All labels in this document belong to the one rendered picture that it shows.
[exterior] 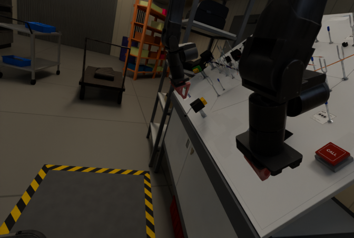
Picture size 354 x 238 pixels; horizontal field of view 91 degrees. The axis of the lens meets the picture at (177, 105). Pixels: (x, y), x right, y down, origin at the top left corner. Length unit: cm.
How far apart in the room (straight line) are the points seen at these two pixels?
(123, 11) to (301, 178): 812
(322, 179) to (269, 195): 14
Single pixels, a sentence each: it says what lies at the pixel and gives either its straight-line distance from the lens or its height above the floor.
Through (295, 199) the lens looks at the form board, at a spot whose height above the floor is 97.
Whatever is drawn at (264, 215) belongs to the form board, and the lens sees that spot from 60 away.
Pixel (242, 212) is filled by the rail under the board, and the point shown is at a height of 86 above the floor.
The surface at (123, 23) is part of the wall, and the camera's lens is 831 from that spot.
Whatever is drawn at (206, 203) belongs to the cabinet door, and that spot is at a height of 66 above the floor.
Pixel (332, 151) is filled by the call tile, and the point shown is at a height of 111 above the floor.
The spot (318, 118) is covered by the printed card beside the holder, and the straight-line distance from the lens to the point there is 75.
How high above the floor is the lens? 126
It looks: 19 degrees down
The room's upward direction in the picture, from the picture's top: 17 degrees clockwise
